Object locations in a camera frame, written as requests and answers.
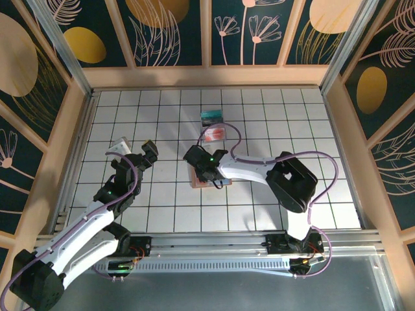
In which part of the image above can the black electronics module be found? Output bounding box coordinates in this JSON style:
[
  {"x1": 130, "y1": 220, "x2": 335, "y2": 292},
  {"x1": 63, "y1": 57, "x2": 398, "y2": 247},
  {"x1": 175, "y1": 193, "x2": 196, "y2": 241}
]
[
  {"x1": 108, "y1": 259, "x2": 136, "y2": 276},
  {"x1": 289, "y1": 255, "x2": 325, "y2": 276}
]

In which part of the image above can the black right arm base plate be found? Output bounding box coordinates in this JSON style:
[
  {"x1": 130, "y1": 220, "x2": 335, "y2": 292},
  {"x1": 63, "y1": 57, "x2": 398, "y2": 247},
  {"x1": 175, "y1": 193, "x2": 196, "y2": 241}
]
[{"x1": 265, "y1": 233, "x2": 325, "y2": 255}]

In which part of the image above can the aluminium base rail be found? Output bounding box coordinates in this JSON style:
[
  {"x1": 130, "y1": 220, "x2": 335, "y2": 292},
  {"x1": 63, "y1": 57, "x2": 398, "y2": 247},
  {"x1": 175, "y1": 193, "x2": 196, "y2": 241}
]
[{"x1": 32, "y1": 230, "x2": 385, "y2": 260}]

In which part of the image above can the red and white card stack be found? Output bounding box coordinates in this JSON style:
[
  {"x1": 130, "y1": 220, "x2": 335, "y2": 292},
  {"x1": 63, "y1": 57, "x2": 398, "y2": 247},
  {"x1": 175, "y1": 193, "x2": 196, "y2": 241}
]
[{"x1": 202, "y1": 126, "x2": 226, "y2": 141}]

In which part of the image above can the teal card packet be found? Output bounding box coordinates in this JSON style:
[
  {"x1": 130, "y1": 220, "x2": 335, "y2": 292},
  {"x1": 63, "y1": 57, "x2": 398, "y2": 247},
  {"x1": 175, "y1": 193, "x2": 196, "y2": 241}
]
[{"x1": 199, "y1": 109, "x2": 227, "y2": 143}]

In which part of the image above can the aluminium frame post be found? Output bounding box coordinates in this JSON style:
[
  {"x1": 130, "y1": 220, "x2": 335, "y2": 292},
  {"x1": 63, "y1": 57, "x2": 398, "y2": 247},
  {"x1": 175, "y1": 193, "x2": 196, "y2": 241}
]
[
  {"x1": 27, "y1": 0, "x2": 95, "y2": 97},
  {"x1": 319, "y1": 0, "x2": 380, "y2": 95}
]

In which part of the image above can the slotted grey cable duct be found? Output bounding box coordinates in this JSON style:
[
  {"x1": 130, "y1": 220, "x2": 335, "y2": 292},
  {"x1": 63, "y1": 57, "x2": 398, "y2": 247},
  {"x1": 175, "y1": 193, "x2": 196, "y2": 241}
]
[{"x1": 45, "y1": 260, "x2": 292, "y2": 273}]

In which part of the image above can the grey metal sheet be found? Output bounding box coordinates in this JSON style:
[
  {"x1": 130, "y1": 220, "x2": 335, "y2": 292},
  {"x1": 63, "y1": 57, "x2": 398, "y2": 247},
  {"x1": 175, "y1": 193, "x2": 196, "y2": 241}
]
[{"x1": 19, "y1": 259, "x2": 396, "y2": 311}]

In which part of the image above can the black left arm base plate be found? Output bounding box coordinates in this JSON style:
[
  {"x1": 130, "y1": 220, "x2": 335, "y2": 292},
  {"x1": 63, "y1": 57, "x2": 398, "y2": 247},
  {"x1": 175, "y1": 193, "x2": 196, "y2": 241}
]
[{"x1": 93, "y1": 235, "x2": 153, "y2": 259}]

